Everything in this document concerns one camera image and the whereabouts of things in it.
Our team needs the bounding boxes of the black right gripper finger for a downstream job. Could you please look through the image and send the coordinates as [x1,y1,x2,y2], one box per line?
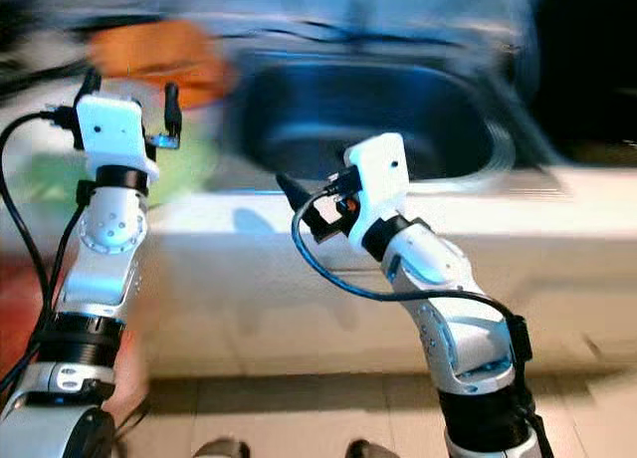
[274,171,315,216]

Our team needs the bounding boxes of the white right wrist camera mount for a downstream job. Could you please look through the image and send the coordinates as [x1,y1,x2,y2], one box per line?
[343,132,409,250]

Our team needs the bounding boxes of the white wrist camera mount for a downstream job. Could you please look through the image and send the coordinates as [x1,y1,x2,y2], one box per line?
[343,132,409,250]
[75,95,160,185]

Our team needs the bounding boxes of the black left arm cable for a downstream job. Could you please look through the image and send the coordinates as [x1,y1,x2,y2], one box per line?
[0,110,81,409]

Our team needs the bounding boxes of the black countertop appliance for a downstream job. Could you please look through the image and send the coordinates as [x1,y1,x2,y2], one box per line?
[528,0,637,150]

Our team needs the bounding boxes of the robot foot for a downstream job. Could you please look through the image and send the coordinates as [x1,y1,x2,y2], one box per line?
[346,440,389,458]
[194,438,250,458]

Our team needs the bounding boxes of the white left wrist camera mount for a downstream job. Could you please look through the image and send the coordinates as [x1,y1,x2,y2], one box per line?
[75,95,160,185]

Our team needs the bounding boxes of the red plastic bag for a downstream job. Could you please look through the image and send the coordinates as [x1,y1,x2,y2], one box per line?
[0,259,61,379]

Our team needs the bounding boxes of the stainless steel sink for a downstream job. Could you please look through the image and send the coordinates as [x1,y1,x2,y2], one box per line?
[219,50,548,190]

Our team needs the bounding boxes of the orange bowl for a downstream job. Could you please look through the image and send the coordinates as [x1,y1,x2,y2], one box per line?
[88,20,210,76]

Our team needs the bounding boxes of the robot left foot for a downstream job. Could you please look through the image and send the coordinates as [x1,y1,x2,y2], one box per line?
[194,438,250,458]

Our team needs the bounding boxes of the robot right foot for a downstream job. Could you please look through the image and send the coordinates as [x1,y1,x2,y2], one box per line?
[346,440,389,458]

